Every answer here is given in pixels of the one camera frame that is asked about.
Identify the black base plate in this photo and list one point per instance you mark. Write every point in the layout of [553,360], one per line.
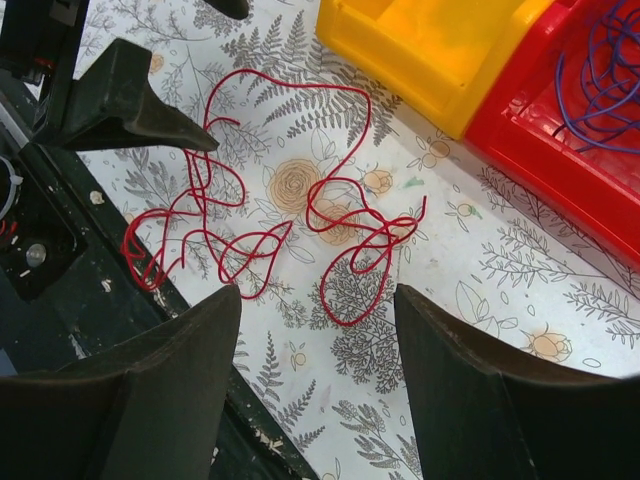
[67,294]

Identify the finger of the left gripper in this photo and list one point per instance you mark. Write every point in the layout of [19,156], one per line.
[233,9]

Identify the floral table mat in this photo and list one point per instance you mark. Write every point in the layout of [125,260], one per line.
[327,192]

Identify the yellow plastic bin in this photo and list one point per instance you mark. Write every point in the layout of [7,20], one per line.
[440,56]

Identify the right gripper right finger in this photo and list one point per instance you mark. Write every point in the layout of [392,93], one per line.
[483,409]

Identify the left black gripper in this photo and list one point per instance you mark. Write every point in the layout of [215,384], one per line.
[111,106]

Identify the middle red plastic bin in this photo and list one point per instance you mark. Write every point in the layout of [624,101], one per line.
[562,119]

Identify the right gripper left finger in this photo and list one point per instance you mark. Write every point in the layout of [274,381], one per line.
[148,408]

